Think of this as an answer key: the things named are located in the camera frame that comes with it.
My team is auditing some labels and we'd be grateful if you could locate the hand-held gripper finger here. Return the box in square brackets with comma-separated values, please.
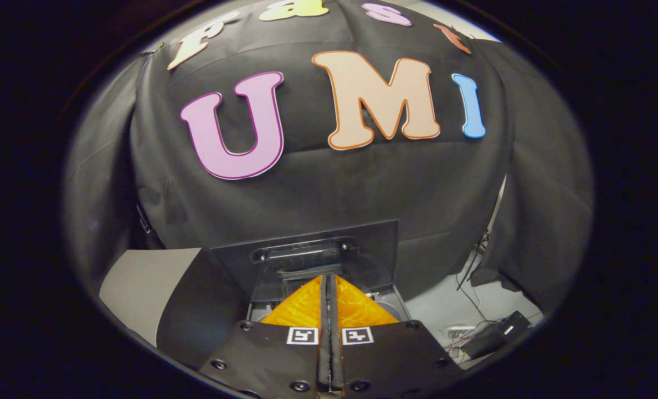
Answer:
[332, 274, 465, 397]
[199, 274, 332, 397]

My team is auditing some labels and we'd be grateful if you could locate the dark washing machine lid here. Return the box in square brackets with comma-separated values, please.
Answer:
[212, 220, 400, 303]

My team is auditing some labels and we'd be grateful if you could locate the black box device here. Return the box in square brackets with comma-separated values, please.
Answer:
[461, 310, 532, 360]

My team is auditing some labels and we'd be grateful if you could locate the black backdrop cloth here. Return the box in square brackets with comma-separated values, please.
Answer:
[63, 0, 594, 311]

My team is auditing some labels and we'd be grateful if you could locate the black light stand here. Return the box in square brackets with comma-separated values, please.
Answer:
[456, 230, 493, 291]

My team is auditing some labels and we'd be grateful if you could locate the beige and dark cabinet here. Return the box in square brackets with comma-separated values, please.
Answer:
[99, 248, 249, 369]

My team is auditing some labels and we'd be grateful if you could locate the bundle of thin cables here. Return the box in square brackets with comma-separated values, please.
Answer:
[445, 319, 485, 361]

